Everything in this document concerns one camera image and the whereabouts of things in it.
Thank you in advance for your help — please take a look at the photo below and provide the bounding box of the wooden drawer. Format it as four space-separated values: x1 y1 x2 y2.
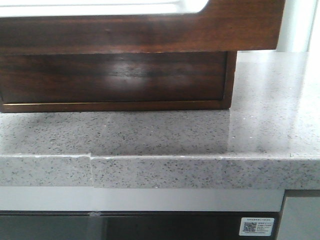
0 0 285 55
0 52 227 104

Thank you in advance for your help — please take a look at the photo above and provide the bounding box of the dark wooden drawer cabinet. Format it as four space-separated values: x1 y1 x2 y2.
0 51 237 113

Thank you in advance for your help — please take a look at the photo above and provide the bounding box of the white QR code sticker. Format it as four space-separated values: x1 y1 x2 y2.
239 217 275 237

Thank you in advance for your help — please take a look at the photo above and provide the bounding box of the grey white curtain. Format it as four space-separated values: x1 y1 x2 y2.
276 0 320 53

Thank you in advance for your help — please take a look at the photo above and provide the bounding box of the grey appliance front panel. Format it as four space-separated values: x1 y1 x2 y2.
277 190 320 240

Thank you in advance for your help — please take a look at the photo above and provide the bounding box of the black glass oven door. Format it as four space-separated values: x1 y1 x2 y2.
0 211 280 240

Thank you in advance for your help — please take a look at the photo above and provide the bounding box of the white plastic tray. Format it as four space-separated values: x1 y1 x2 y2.
0 0 209 18

